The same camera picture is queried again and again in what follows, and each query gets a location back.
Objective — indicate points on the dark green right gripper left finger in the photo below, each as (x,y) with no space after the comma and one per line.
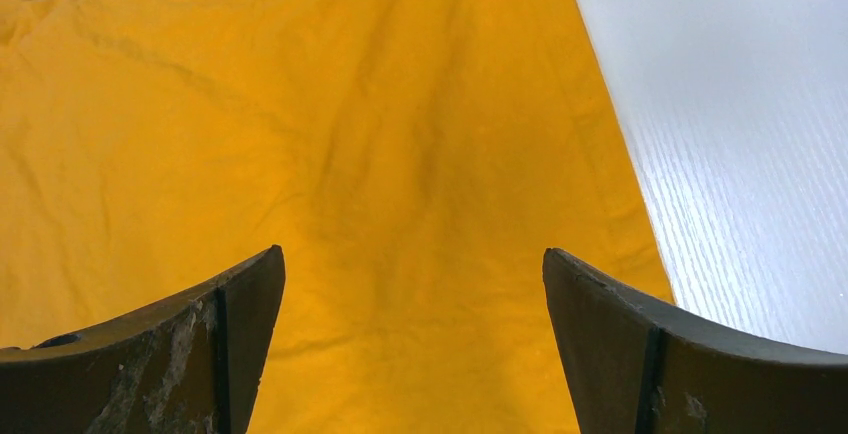
(188,363)

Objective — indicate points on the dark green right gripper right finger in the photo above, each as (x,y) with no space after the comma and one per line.
(636,364)

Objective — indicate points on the yellow t shirt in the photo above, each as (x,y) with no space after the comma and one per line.
(414,159)

